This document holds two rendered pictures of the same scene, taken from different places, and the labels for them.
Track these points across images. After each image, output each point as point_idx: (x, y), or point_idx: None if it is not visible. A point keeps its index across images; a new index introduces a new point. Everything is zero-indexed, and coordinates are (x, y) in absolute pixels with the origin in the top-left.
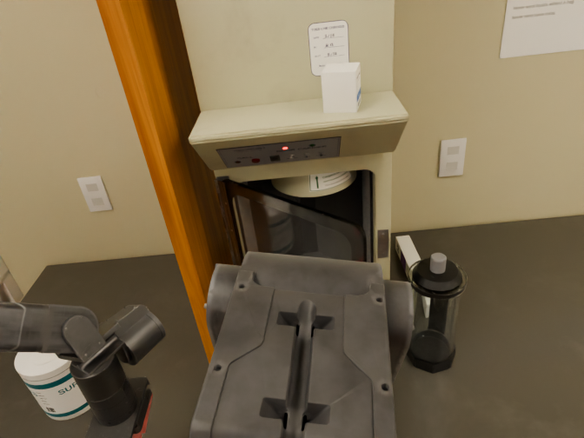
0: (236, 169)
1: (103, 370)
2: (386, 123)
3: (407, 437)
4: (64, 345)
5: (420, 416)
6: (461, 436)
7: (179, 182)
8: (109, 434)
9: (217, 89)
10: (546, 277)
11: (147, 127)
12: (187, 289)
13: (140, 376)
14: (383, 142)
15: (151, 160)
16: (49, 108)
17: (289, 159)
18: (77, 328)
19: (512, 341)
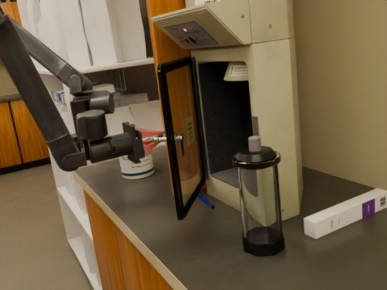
0: (197, 53)
1: (74, 102)
2: (199, 10)
3: (178, 256)
4: (68, 84)
5: (199, 256)
6: (194, 274)
7: (168, 52)
8: (72, 136)
9: (190, 0)
10: None
11: (150, 14)
12: (162, 118)
13: (159, 180)
14: (222, 30)
15: (151, 33)
16: None
17: (200, 42)
18: (74, 80)
19: (325, 277)
